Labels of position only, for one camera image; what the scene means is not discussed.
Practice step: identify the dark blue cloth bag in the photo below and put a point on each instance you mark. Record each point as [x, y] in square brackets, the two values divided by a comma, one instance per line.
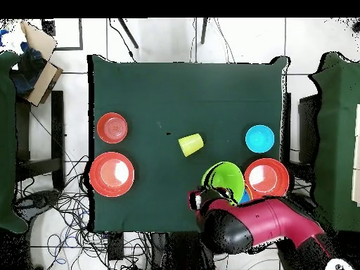
[28, 70]

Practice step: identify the green plastic bowl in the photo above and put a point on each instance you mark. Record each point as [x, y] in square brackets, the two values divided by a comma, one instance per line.
[227, 177]

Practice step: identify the black pedestal foot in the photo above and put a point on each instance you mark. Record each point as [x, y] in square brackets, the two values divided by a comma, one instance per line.
[36, 199]

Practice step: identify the small orange-red plastic bowl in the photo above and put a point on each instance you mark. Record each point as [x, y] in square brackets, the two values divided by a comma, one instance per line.
[112, 128]

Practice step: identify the small cyan plastic bowl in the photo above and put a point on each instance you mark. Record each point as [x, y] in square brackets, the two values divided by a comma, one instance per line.
[260, 139]

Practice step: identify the yellow plastic cup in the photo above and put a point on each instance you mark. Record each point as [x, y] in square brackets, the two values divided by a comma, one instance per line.
[191, 144]

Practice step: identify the black floor frame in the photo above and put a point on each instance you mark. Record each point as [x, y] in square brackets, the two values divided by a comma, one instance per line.
[81, 36]

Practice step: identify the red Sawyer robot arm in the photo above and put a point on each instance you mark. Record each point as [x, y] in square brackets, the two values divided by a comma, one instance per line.
[270, 219]

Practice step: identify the large red plastic bowl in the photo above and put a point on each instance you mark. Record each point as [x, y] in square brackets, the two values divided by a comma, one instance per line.
[111, 174]
[265, 177]

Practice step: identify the dark green tablecloth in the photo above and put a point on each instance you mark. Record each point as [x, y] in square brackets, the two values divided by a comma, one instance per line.
[168, 90]

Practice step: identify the black stool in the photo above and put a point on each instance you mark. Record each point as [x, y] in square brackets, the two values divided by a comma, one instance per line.
[57, 126]

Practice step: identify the white box stack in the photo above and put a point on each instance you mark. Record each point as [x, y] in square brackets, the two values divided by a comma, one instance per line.
[357, 157]

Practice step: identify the large blue plastic bowl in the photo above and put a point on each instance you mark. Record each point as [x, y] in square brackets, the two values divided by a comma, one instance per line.
[245, 198]

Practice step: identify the green cloth covered side table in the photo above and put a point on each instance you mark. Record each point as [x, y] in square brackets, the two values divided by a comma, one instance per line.
[7, 140]
[337, 140]

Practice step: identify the cardboard box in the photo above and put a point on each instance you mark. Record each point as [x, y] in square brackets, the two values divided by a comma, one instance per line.
[42, 81]

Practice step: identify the black tripod leg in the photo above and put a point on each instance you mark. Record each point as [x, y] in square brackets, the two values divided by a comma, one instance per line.
[128, 33]
[204, 31]

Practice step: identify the large orange plastic bowl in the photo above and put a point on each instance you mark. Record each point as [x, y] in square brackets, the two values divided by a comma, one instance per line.
[248, 191]

